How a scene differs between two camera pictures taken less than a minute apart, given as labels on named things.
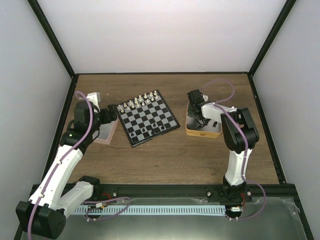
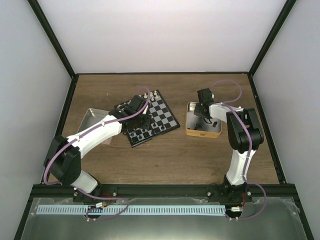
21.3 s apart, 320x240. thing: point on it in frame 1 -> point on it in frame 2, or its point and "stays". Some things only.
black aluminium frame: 279,191 stays
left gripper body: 107,119 -> 141,124
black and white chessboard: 145,117 stays
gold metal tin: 212,129 stays
